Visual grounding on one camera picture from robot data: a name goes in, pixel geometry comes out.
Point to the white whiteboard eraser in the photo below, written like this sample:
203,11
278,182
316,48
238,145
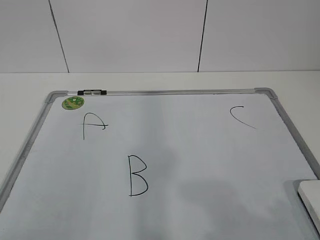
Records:
309,191

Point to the black and silver board clip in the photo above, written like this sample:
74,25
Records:
92,92

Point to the white whiteboard with grey frame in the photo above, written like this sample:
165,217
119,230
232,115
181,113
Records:
129,166

